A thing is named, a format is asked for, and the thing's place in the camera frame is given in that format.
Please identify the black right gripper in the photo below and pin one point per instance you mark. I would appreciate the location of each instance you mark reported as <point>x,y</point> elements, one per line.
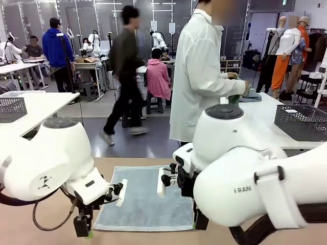
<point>187,183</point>

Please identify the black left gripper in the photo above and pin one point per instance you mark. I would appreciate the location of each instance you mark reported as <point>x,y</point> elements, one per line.
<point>81,222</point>

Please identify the grey-blue terry towel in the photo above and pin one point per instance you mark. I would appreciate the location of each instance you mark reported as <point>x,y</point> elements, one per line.
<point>143,204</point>

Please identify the teal green towel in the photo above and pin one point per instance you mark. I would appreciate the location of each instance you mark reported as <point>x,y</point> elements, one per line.
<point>234,98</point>

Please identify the light blue towel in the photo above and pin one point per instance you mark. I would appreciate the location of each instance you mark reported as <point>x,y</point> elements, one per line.
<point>253,96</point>

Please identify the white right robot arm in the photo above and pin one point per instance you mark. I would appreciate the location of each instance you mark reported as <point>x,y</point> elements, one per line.
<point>242,183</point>

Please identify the person's right forearm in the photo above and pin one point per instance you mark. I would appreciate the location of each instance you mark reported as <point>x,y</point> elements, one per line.
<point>230,88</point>

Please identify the person's left forearm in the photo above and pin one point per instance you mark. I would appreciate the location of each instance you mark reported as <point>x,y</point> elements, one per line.
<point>224,75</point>

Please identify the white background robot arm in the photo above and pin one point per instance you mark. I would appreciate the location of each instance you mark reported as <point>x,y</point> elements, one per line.
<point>93,40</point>
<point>12,48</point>
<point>158,38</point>

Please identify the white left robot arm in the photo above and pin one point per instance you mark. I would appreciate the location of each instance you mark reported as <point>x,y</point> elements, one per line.
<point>51,158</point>

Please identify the dark grey mesh basket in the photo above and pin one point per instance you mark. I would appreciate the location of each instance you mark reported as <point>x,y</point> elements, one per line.
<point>12,109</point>
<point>301,122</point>

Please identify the person's right hand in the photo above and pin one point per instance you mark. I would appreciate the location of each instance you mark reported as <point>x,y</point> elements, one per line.
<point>245,89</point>

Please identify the person's left hand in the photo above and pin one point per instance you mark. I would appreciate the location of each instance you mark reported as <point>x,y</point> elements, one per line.
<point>232,75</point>

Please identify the white side table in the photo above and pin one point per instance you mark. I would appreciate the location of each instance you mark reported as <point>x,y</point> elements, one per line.
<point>270,137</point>
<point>48,104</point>

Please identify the black stool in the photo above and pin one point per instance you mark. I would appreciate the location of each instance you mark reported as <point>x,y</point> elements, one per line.
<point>154,102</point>

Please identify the grey step stool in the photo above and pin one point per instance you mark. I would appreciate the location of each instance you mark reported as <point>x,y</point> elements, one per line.
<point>85,90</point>

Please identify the person in white lab coat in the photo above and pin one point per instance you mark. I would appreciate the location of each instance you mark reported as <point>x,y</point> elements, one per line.
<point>196,76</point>

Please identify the seated person in pink hoodie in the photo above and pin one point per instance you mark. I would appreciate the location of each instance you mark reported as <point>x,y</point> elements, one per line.
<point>158,79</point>

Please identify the low shelf with shoes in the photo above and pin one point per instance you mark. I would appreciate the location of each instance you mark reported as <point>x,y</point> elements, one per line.
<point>231,63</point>

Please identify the black bag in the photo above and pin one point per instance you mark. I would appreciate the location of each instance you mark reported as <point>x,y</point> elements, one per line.
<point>251,60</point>

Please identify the brown cardboard box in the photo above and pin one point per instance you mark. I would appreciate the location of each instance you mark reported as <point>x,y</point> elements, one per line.
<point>85,60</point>

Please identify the white background desk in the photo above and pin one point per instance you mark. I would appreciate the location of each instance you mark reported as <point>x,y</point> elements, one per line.
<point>15,67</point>

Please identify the walking man in dark clothes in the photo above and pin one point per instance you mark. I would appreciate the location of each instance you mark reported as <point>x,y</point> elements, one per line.
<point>125,51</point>

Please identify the man in blue hoodie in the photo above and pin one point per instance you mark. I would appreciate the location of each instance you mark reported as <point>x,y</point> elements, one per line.
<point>55,48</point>

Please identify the black tripod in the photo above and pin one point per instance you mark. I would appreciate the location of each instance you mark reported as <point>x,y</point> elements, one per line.
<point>269,46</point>

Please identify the seated person in black shirt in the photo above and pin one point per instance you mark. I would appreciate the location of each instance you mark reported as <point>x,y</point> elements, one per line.
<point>34,51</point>

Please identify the mannequin with orange trousers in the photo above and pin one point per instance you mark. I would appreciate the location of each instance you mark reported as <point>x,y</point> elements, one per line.
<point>290,40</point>

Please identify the clothes rack with dark garments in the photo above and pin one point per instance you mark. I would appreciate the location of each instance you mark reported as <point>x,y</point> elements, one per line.
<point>318,48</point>

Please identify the bald white mannequin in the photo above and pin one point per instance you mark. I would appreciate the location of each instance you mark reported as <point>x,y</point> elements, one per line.
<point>282,23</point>

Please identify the mannequin with beige hat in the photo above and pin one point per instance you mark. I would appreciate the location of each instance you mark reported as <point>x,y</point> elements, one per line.
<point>304,33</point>

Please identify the white bar wrist camera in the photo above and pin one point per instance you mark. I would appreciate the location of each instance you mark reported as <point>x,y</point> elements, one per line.
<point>122,191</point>
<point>161,182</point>

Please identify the white wall panel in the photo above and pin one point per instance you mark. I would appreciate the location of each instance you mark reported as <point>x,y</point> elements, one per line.
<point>172,28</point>
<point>153,26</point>

